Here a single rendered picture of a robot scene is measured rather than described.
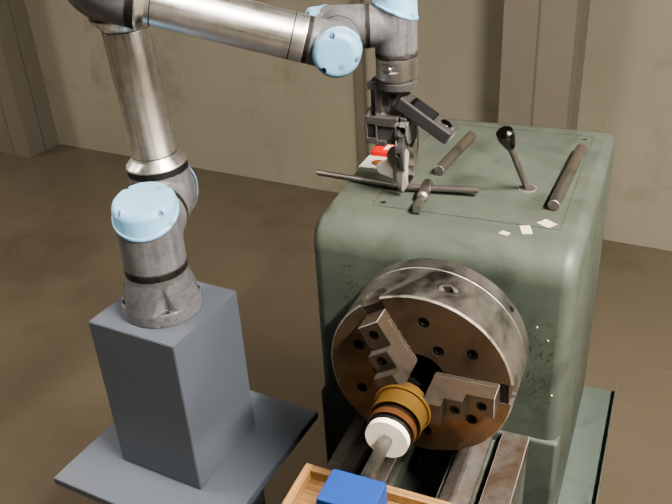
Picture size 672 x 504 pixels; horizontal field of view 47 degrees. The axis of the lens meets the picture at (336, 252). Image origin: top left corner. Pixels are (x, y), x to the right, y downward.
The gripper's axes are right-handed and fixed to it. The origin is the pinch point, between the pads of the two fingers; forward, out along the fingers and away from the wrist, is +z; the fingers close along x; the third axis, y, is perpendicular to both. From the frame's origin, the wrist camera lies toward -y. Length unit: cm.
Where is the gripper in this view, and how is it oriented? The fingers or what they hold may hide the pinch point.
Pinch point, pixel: (408, 182)
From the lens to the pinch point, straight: 150.3
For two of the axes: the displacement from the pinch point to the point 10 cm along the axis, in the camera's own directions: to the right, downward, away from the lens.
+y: -9.2, -1.5, 3.6
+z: 0.5, 8.7, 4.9
